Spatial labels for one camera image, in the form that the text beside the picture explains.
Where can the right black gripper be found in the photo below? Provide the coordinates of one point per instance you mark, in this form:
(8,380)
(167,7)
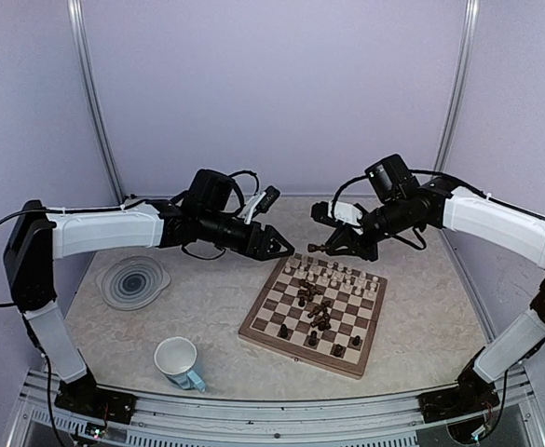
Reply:
(340,237)

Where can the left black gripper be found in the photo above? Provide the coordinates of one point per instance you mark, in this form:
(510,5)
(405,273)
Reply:
(265,237)

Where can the dark bishop piece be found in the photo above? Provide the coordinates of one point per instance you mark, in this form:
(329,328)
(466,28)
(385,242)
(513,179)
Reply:
(314,247)

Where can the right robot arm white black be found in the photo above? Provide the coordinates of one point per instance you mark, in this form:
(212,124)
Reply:
(448,203)

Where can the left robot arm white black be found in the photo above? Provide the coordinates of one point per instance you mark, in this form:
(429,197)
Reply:
(42,236)

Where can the wooden chess board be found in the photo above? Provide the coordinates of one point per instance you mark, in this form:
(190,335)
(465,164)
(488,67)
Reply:
(351,314)

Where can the pile of dark pieces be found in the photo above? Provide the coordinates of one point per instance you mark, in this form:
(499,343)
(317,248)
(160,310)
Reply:
(318,314)

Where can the white bishop piece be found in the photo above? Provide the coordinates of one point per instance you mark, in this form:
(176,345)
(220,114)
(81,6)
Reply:
(330,268)

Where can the white knight piece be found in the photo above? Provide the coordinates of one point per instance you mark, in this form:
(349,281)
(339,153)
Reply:
(315,268)

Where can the white rook right piece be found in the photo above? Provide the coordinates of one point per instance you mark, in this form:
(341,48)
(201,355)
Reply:
(374,285)

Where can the grey silicone round lid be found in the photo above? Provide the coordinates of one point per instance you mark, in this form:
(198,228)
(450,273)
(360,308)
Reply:
(132,283)

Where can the light blue mug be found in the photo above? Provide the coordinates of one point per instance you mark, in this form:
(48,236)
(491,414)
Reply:
(177,359)

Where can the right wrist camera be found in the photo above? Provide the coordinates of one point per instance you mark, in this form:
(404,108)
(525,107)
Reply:
(336,213)

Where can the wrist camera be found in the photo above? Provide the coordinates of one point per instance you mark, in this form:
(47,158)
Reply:
(259,203)
(336,213)

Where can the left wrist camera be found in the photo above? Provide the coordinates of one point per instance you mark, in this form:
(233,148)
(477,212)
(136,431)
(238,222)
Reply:
(259,203)

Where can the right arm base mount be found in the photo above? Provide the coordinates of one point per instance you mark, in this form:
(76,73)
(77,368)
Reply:
(456,401)

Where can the front aluminium rail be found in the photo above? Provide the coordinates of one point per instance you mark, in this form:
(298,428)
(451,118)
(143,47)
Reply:
(388,420)

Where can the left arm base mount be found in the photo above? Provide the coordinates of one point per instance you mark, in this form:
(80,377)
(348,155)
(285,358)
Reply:
(96,402)

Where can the right aluminium frame post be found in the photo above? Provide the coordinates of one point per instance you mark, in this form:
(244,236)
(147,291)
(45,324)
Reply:
(463,61)

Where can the aluminium frame post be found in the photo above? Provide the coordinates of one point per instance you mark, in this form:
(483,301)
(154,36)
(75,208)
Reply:
(76,18)
(463,61)

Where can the left aluminium frame post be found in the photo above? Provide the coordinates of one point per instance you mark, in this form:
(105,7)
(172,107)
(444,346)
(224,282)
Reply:
(76,18)

